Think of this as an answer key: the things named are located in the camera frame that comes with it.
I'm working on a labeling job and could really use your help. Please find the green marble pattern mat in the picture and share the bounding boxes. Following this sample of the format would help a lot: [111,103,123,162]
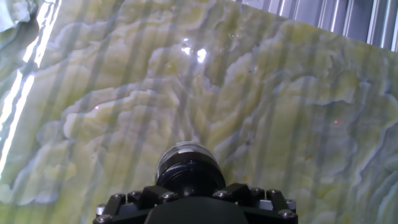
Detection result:
[0,0,398,224]

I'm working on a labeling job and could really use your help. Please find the clear glass jar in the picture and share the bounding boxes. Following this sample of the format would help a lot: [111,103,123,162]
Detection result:
[155,141,218,166]

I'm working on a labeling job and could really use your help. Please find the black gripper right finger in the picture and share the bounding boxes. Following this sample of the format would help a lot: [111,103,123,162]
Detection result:
[213,182,299,224]

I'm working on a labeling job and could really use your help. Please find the white crumpled tissue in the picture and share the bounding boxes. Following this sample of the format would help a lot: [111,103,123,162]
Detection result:
[0,0,39,34]

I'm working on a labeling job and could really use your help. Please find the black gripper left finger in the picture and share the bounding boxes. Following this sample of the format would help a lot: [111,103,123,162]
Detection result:
[92,185,180,224]

